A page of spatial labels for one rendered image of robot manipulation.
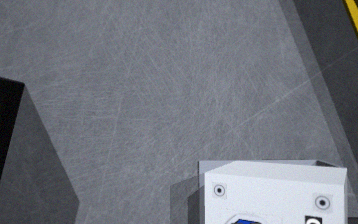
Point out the white button panel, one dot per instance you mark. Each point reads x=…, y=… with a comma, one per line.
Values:
x=302, y=191

